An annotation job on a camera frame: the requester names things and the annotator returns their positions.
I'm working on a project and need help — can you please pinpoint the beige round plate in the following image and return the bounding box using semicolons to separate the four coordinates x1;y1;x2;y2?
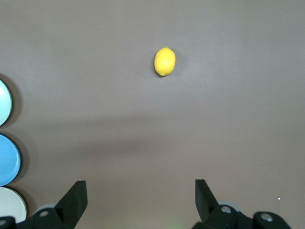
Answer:
0;187;27;224

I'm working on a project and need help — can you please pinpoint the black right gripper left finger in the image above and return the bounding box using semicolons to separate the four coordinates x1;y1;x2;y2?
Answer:
18;180;88;229

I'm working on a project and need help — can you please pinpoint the pale green round plate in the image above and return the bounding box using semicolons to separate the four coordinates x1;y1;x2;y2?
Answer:
0;79;13;126

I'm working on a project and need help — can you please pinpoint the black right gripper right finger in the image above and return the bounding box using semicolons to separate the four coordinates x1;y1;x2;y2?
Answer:
192;178;253;229

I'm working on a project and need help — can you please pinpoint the blue round plate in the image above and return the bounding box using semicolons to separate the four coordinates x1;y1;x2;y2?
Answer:
0;134;23;187

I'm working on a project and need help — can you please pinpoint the brown table cover mat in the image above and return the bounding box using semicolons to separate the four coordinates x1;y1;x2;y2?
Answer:
0;0;305;229

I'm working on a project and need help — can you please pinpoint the yellow lemon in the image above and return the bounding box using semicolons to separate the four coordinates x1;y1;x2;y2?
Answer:
154;46;176;77

